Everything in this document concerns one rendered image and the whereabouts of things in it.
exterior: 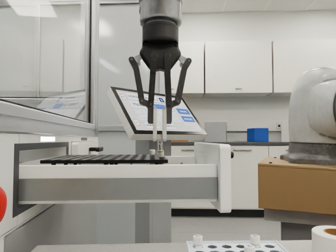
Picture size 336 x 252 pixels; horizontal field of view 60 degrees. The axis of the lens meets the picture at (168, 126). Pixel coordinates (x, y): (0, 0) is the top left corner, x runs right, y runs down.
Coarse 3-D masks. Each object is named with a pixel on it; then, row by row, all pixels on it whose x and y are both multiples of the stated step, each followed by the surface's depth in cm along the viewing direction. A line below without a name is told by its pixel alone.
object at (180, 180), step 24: (24, 168) 47; (48, 168) 47; (72, 168) 47; (96, 168) 47; (120, 168) 47; (144, 168) 48; (168, 168) 48; (192, 168) 48; (216, 168) 48; (24, 192) 46; (48, 192) 46; (72, 192) 47; (96, 192) 47; (120, 192) 47; (144, 192) 47; (168, 192) 47; (192, 192) 48; (216, 192) 48
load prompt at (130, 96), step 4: (124, 92) 147; (128, 92) 149; (128, 96) 147; (132, 96) 149; (136, 96) 151; (144, 96) 156; (156, 96) 163; (156, 100) 160; (160, 100) 162; (164, 100) 165
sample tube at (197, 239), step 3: (195, 234) 39; (198, 234) 39; (195, 237) 38; (198, 237) 38; (201, 237) 38; (195, 240) 38; (198, 240) 38; (201, 240) 38; (195, 243) 38; (198, 243) 38; (201, 243) 38; (195, 246) 38; (198, 246) 38; (201, 246) 38
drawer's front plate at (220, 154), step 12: (204, 144) 60; (216, 144) 49; (228, 144) 47; (204, 156) 60; (216, 156) 49; (228, 156) 47; (228, 168) 46; (228, 180) 46; (228, 192) 46; (216, 204) 49; (228, 204) 46
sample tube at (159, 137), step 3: (156, 135) 59; (159, 135) 59; (156, 138) 59; (159, 138) 59; (159, 141) 59; (159, 144) 59; (162, 144) 59; (159, 147) 59; (162, 147) 59; (159, 150) 59; (162, 150) 59; (159, 153) 59; (162, 153) 59; (159, 156) 59; (162, 156) 59
